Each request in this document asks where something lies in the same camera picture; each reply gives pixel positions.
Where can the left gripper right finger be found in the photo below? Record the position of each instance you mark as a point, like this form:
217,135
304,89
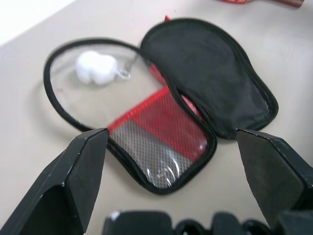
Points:
274,171

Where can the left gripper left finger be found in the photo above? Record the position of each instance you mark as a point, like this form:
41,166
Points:
61,176

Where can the black red paddle case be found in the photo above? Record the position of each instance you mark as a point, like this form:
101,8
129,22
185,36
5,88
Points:
207,73

